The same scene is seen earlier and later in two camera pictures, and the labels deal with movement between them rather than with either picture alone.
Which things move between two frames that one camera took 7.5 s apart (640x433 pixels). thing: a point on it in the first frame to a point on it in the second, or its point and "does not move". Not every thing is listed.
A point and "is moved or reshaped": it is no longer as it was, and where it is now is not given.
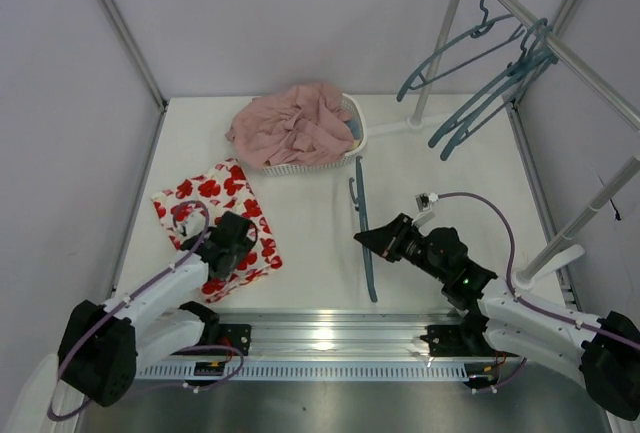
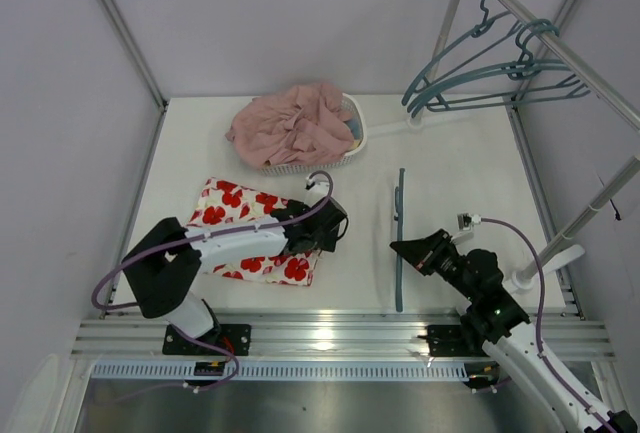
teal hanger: x=361 y=203 to x=400 y=260
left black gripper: x=198 y=246 to x=329 y=220
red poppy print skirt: x=194 y=206 is moved or reshaped
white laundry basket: x=355 y=106 does not move
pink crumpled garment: x=305 y=125 does not move
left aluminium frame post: x=127 y=32 does not move
